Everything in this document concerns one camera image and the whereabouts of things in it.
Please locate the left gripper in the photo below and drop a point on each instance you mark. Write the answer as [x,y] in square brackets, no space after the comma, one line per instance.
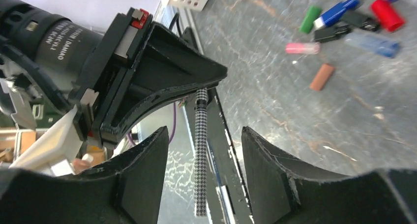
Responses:
[136,68]

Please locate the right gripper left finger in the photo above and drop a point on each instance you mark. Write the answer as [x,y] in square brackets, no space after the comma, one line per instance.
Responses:
[125,189]

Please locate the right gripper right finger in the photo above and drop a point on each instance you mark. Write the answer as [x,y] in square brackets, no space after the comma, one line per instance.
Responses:
[286,190]

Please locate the checkered pen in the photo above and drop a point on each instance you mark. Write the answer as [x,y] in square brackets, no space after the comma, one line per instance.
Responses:
[200,145]

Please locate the brown marker cap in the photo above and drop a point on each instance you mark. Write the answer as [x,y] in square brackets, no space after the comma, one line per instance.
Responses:
[322,77]

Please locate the pink clear marker cap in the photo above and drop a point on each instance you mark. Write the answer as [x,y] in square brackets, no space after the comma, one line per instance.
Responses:
[310,48]

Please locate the green marker cap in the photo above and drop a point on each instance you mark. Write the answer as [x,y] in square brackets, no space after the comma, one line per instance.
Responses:
[311,15]

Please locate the blue marker cap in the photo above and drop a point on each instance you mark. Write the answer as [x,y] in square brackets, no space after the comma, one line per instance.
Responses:
[334,14]

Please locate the black marker cap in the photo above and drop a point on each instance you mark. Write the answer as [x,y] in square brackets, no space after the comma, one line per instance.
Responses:
[331,33]
[361,20]

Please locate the clear blue pen cap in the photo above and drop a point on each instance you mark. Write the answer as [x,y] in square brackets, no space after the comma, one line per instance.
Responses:
[373,42]

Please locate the red marker cap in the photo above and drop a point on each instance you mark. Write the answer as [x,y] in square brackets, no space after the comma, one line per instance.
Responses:
[387,15]

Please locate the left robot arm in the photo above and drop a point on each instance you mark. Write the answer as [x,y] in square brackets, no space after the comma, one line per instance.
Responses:
[48,50]

